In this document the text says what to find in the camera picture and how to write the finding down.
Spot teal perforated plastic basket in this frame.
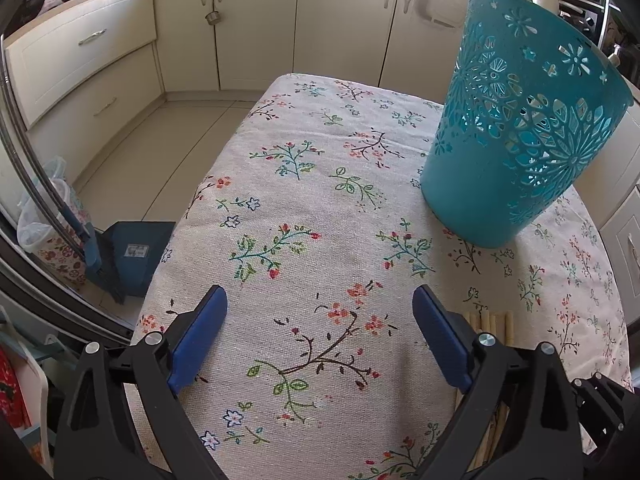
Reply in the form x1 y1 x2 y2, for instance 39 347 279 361
421 0 634 248

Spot white kitchen cabinets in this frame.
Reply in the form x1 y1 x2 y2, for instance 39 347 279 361
6 0 466 172

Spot bamboo chopstick bundle piece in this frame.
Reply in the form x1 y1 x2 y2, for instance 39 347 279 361
463 310 515 471

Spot blue dustpan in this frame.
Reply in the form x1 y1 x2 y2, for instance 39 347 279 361
84 221 176 304

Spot floral white tablecloth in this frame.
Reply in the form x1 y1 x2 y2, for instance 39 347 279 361
136 75 631 479

